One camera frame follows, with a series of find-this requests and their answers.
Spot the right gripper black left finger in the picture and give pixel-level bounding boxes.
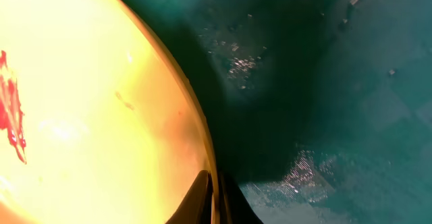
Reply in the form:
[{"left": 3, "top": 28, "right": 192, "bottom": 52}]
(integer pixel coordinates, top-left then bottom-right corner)
[{"left": 166, "top": 170, "right": 213, "bottom": 224}]

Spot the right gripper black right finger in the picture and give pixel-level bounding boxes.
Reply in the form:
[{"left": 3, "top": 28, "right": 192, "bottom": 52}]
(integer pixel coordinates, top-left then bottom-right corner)
[{"left": 218, "top": 171, "right": 263, "bottom": 224}]

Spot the teal plastic tray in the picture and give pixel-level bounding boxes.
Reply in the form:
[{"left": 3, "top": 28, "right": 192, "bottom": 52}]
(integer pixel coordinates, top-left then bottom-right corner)
[{"left": 122, "top": 0, "right": 431, "bottom": 223}]

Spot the yellow plate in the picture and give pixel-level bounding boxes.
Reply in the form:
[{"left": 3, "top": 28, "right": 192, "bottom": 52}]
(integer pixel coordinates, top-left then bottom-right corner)
[{"left": 1, "top": 0, "right": 216, "bottom": 223}]

